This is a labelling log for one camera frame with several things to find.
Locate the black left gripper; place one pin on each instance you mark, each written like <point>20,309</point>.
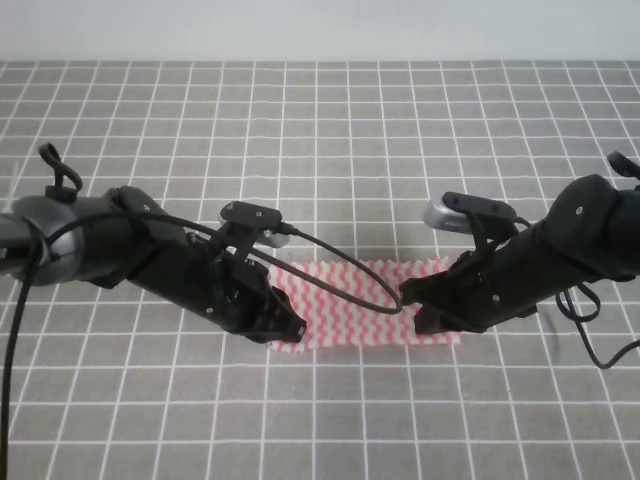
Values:
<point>236,296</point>

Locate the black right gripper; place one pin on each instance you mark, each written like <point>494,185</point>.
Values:
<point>480,290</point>

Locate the pink white wavy towel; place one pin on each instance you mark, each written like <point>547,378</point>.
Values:
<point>334,322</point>

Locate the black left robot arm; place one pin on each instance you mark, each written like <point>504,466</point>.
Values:
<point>62,236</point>

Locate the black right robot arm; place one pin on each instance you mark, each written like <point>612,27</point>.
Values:
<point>590,233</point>

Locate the grey checked tablecloth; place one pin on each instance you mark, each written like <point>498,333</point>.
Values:
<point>118,384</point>

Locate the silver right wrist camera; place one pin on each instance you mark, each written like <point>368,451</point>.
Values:
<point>486,220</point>

